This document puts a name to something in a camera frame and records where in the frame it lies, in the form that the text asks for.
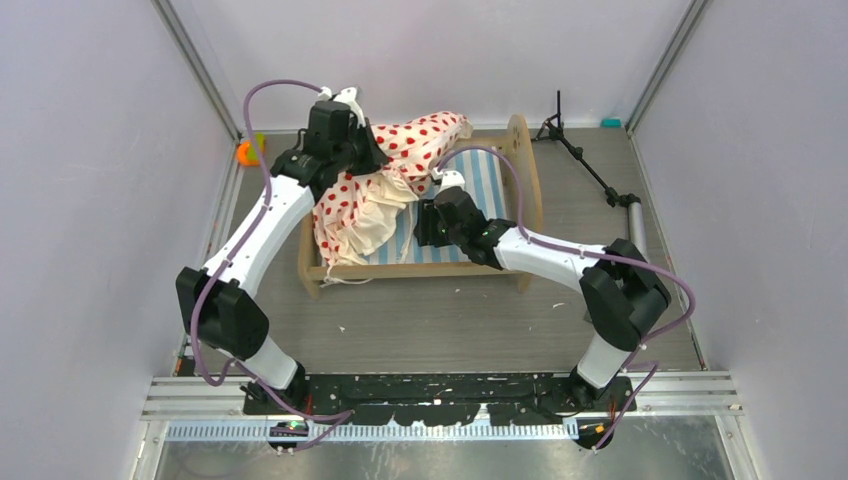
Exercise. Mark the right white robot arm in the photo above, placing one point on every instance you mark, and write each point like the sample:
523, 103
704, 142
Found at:
622, 292

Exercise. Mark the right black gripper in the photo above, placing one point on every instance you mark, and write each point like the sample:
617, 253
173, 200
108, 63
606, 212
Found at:
425, 230

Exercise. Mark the wooden pet bed frame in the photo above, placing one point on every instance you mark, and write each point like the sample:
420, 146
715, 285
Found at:
501, 176

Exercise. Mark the blue striped mattress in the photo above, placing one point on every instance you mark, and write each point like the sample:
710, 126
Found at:
381, 219

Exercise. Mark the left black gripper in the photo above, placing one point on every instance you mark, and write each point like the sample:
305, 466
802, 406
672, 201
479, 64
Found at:
374, 156

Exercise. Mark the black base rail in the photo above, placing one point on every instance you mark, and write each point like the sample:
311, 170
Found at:
430, 407

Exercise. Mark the strawberry print ruffled blanket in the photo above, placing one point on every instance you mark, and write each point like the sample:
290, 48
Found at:
422, 142

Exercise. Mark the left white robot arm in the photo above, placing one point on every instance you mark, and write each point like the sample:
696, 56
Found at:
217, 301

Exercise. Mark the teal small block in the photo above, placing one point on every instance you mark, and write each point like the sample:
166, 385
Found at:
610, 122

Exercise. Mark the orange green toy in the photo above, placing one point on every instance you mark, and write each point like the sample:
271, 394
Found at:
246, 155

